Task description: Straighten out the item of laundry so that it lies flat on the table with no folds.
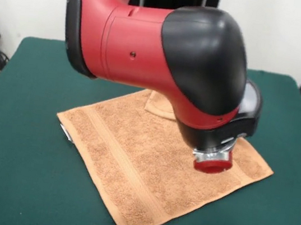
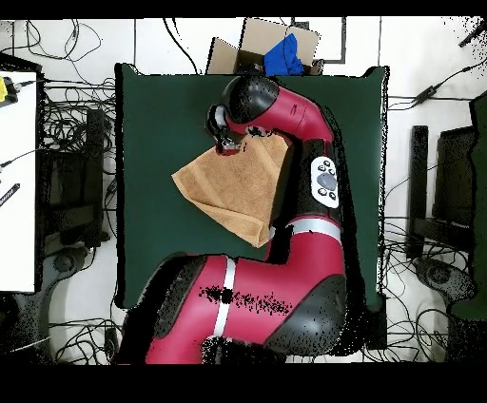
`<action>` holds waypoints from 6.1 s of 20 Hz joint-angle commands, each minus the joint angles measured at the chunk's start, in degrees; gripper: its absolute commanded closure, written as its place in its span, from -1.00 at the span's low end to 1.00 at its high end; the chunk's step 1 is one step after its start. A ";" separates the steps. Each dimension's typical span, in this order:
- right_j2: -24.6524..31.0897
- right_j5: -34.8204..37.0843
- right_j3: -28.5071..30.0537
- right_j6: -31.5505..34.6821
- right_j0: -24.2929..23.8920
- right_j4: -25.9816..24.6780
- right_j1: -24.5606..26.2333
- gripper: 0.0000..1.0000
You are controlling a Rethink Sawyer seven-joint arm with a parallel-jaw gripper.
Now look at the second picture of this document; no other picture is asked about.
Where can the blue garment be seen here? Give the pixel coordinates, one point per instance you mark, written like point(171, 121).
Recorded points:
point(283, 59)

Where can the dark grey chair base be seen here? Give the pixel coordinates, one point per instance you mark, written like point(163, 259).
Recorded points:
point(441, 275)

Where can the tan terry towel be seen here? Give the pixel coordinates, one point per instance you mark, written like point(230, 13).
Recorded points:
point(228, 182)

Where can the dark green table cloth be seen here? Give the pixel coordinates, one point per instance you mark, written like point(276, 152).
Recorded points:
point(159, 114)

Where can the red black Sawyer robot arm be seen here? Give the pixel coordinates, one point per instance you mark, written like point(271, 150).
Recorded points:
point(258, 289)

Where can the black equipment rack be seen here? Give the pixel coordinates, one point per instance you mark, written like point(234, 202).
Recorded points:
point(72, 182)

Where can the white desk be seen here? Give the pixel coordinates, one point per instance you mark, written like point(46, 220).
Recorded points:
point(17, 171)

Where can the open cardboard box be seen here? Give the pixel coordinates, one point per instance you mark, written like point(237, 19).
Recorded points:
point(262, 36)

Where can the small black box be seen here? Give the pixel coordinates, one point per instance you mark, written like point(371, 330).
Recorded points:
point(377, 327)

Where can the dark green draped cloth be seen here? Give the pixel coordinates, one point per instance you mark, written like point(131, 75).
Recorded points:
point(481, 190)

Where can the black round floor foot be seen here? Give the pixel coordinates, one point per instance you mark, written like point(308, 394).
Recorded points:
point(64, 262)

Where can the black upright stand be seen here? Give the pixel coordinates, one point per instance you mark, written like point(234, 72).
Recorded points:
point(418, 171)

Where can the yellow gadget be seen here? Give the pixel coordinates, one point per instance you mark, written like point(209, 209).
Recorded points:
point(2, 89)

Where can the black bar with white print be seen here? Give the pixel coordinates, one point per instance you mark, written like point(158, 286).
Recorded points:
point(9, 194)

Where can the black power strip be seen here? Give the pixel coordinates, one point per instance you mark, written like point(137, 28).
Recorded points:
point(111, 342)

